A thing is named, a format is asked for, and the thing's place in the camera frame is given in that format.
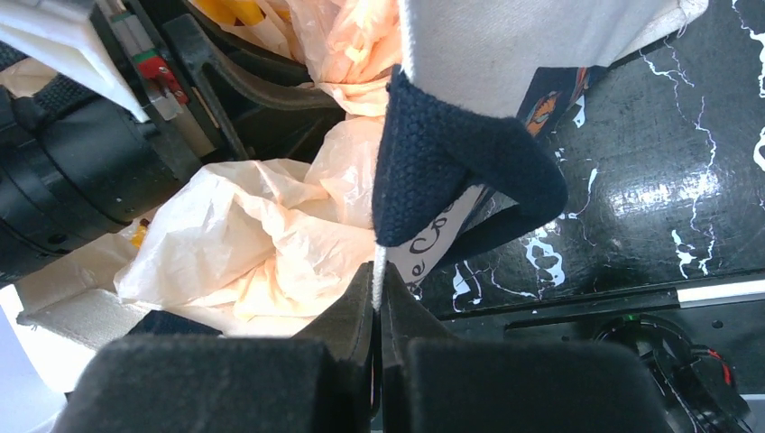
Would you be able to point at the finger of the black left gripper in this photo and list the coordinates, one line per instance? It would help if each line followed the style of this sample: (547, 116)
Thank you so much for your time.
(262, 103)

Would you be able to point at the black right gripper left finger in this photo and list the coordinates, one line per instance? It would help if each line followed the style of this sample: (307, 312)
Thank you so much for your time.
(320, 380)

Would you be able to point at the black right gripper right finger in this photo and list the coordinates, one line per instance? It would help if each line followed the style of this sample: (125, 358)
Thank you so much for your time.
(434, 381)

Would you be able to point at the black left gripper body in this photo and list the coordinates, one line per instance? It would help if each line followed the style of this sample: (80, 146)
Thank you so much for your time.
(76, 166)

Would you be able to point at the banana print plastic bag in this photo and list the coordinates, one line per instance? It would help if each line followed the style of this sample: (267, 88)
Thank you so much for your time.
(283, 238)

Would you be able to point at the beige canvas tote bag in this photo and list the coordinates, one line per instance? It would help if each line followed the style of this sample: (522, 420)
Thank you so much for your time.
(458, 161)

